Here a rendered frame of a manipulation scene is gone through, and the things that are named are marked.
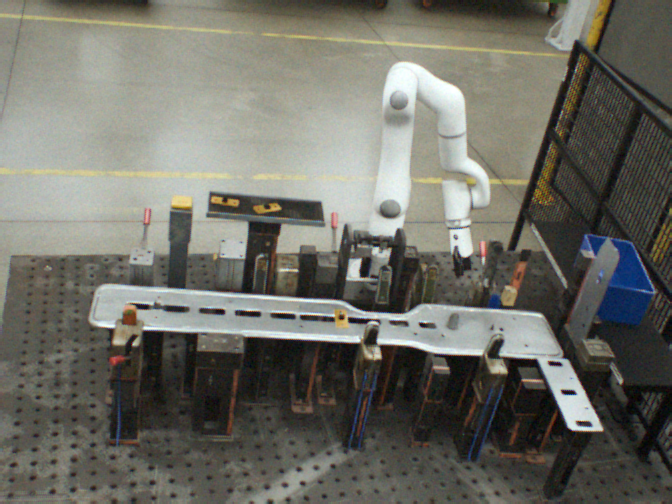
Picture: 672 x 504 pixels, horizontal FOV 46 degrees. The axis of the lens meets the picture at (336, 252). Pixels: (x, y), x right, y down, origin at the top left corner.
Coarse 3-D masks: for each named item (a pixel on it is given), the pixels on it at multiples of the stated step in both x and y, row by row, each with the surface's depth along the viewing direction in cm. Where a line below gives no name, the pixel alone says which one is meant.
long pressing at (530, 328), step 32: (128, 288) 230; (160, 288) 232; (96, 320) 217; (160, 320) 221; (192, 320) 223; (224, 320) 225; (256, 320) 228; (288, 320) 230; (384, 320) 237; (416, 320) 240; (480, 320) 245; (512, 320) 247; (544, 320) 251; (448, 352) 230; (480, 352) 232; (512, 352) 234; (544, 352) 236
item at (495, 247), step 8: (496, 240) 244; (488, 248) 245; (496, 248) 241; (488, 256) 245; (496, 256) 246; (488, 264) 246; (496, 264) 246; (488, 272) 248; (480, 280) 250; (488, 288) 250
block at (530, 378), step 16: (528, 368) 232; (512, 384) 234; (528, 384) 226; (544, 384) 227; (512, 400) 233; (528, 400) 227; (512, 416) 233; (528, 416) 233; (496, 432) 245; (512, 432) 235; (496, 448) 241; (512, 448) 239
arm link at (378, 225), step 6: (372, 204) 282; (372, 210) 281; (372, 216) 280; (378, 216) 279; (402, 216) 280; (372, 222) 279; (378, 222) 278; (384, 222) 277; (390, 222) 277; (396, 222) 278; (402, 222) 280; (372, 228) 279; (378, 228) 277; (384, 228) 276; (390, 228) 277; (396, 228) 278; (372, 234) 279; (378, 234) 277; (384, 234) 277; (390, 234) 277
